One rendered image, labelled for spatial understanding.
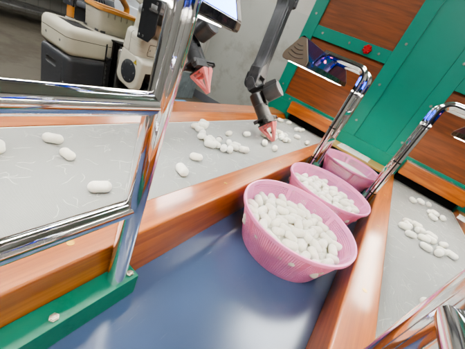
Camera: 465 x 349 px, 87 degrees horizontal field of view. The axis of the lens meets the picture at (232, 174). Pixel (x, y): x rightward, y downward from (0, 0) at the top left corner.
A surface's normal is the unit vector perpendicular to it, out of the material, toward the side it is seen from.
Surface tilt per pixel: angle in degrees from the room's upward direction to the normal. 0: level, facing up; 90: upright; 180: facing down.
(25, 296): 90
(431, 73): 90
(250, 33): 90
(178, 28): 90
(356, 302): 0
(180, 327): 0
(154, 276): 0
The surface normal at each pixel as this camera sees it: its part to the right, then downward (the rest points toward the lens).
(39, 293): 0.74, 0.55
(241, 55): -0.51, 0.23
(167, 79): 0.23, 0.55
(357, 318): 0.37, -0.81
